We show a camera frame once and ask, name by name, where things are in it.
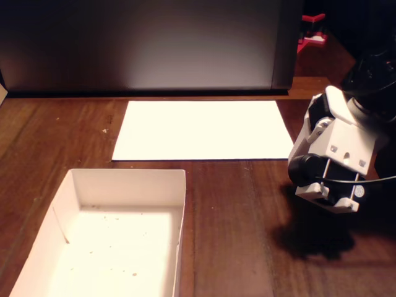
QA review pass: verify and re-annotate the black camera cable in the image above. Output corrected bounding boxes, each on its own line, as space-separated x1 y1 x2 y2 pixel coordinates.
314 174 396 184

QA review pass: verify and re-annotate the large dark grey cabinet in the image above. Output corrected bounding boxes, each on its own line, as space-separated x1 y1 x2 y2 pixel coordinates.
0 0 303 96

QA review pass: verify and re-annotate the white cardboard box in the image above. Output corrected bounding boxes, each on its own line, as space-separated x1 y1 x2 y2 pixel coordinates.
8 168 187 297

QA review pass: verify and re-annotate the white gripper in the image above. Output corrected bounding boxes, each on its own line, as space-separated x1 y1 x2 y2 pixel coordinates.
288 85 381 176

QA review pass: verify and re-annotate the white paper sheet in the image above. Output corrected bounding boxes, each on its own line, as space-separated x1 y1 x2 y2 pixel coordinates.
111 100 295 161

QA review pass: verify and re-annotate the red plastic stand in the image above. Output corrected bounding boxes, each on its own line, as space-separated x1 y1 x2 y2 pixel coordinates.
297 12 329 55

